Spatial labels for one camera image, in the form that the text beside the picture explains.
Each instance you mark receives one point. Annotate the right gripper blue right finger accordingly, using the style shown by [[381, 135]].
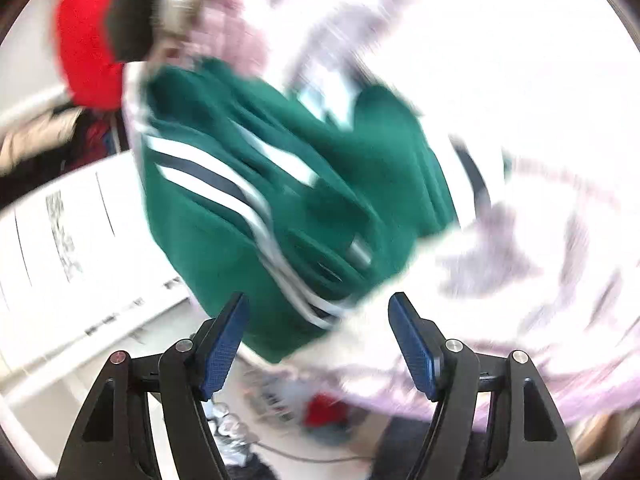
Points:
[[526, 437]]

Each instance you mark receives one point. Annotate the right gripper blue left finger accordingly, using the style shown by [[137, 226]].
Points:
[[112, 434]]

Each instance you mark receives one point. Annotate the green and cream varsity jacket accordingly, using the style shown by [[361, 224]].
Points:
[[303, 202]]

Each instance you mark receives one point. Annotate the white sliding wardrobe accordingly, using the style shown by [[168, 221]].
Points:
[[81, 277]]

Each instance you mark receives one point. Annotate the beige hanging coat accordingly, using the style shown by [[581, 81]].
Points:
[[44, 133]]

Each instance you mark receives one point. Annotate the floral purple bed blanket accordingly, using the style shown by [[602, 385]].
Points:
[[549, 267]]

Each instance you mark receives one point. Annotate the folded black garment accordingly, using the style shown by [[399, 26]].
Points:
[[130, 29]]

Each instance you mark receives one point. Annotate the red quilt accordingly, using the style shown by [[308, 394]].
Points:
[[92, 74]]

